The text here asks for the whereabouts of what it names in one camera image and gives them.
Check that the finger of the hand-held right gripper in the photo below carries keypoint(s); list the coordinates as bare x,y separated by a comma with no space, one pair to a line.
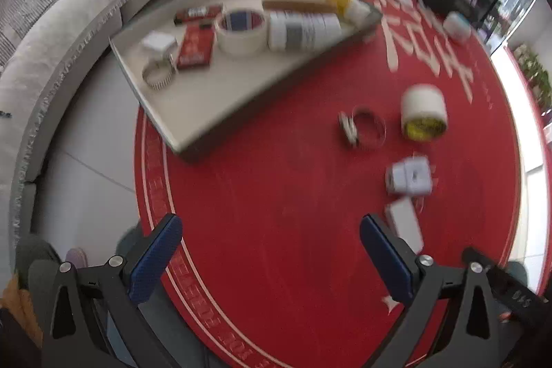
478,256

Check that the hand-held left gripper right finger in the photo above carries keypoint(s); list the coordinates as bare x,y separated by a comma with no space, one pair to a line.
386,260

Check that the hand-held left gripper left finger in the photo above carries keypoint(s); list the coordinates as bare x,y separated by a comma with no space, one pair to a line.
153,260

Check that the grey tray with white inside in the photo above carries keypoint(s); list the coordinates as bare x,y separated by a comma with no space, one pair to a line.
224,92

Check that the white rectangular block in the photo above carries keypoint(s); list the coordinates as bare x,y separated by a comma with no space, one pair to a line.
159,41
405,223

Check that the large white bottle grey label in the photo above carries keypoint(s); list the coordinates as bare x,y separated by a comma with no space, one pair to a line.
304,31

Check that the patterned dark red card box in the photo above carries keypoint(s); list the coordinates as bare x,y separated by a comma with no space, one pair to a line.
198,14

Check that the small white bottle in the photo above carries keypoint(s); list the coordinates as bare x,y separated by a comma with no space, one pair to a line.
347,3

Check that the pink slipper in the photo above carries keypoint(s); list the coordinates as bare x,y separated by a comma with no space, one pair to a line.
77,258

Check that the white power plug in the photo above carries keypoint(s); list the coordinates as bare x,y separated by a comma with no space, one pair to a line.
409,176

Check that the white tape roll yellow core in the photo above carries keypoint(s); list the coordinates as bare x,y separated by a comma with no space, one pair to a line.
425,100

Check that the potted green plants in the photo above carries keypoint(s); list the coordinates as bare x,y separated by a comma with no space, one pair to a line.
537,68

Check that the small red box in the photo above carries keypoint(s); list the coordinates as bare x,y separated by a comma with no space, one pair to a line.
196,47

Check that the white jar teal lid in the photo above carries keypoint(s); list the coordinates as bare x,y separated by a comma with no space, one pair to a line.
456,26

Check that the white tape roll blue core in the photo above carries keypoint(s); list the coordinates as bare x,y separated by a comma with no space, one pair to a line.
241,36

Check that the grey white covered sofa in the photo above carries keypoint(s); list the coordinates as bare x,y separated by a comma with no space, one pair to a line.
56,27

